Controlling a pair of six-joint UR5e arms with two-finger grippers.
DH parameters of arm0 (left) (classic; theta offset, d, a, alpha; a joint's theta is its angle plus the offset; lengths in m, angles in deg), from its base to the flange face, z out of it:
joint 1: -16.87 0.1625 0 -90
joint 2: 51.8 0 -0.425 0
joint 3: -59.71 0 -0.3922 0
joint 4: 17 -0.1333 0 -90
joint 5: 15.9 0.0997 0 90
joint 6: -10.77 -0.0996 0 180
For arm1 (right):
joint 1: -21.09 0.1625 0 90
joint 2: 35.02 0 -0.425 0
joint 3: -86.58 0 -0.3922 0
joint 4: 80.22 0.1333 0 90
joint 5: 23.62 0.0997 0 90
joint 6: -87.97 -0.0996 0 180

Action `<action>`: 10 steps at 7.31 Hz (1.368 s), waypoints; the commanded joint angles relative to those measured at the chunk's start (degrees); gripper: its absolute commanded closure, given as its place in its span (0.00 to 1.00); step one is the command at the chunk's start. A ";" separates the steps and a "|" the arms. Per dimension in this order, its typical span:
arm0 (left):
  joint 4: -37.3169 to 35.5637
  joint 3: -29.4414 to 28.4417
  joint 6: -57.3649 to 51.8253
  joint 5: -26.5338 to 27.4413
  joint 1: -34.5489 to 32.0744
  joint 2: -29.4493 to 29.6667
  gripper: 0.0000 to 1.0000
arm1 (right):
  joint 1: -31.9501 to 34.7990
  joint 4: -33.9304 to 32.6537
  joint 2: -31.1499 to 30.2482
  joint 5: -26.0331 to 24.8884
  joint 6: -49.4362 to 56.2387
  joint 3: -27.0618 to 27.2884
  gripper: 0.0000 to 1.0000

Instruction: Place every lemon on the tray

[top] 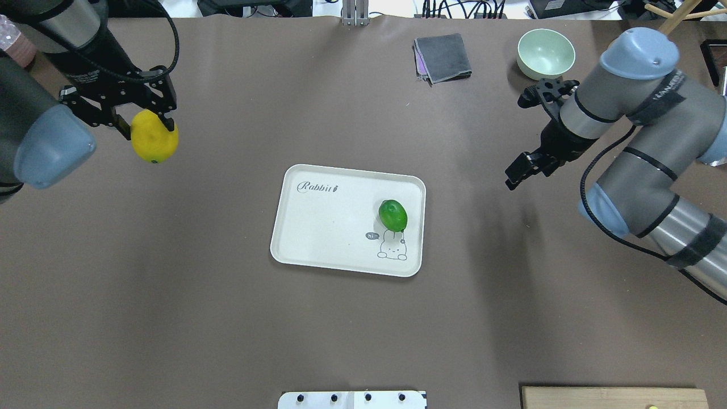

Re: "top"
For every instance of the grey folded cloth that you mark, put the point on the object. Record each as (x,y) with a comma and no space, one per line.
(441,58)

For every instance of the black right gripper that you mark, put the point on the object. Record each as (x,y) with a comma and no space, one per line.
(559,141)

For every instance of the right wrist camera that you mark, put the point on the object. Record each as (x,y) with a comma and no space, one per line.
(547,91)

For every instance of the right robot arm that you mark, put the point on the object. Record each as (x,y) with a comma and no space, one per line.
(676,121)

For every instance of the mint green bowl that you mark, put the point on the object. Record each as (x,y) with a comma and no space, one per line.
(544,53)

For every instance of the white rabbit print tray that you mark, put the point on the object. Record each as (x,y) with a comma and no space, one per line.
(328,217)

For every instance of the yellow lemon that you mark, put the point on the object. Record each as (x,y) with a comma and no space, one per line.
(150,139)

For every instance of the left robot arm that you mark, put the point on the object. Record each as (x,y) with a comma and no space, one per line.
(45,138)

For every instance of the pink bowl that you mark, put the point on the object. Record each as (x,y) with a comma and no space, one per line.
(16,44)

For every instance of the aluminium frame post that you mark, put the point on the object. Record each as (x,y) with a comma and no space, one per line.
(355,13)

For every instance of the wooden mug tree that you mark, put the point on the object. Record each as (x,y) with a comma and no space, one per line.
(644,53)

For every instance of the bamboo cutting board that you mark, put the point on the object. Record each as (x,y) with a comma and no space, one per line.
(612,397)

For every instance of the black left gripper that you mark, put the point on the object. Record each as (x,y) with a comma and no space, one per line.
(95,72)

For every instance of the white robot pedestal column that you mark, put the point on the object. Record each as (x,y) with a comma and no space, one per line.
(354,399)

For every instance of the green lime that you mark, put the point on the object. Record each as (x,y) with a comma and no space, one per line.
(393,215)

